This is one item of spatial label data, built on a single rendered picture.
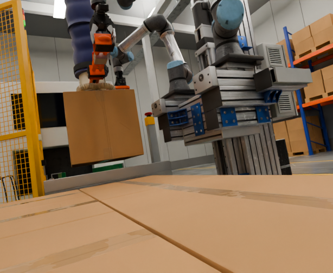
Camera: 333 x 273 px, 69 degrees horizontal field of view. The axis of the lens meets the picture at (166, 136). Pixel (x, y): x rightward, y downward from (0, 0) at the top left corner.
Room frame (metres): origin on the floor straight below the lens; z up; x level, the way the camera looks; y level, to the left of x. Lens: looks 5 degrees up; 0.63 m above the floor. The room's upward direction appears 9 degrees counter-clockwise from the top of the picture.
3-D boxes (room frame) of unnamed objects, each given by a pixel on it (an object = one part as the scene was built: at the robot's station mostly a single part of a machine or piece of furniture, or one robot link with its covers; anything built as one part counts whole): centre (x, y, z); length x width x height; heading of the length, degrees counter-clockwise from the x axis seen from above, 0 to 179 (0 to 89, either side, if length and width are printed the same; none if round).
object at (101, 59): (1.20, 0.27, 1.19); 0.07 x 0.07 x 0.04; 22
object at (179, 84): (1.61, -0.14, 1.09); 0.15 x 0.15 x 0.10
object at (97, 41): (1.07, 0.23, 1.20); 0.08 x 0.07 x 0.05; 22
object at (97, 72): (1.40, 0.35, 1.20); 0.10 x 0.08 x 0.06; 112
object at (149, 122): (2.09, 0.12, 0.50); 0.07 x 0.07 x 1.00; 26
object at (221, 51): (1.17, -0.37, 1.09); 0.15 x 0.15 x 0.10
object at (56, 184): (1.35, 0.32, 0.58); 0.70 x 0.03 x 0.06; 116
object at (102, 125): (1.62, 0.45, 0.87); 0.60 x 0.40 x 0.40; 22
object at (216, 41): (1.16, -0.37, 1.20); 0.13 x 0.12 x 0.14; 175
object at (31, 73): (2.76, 1.48, 1.05); 1.17 x 0.10 x 2.10; 26
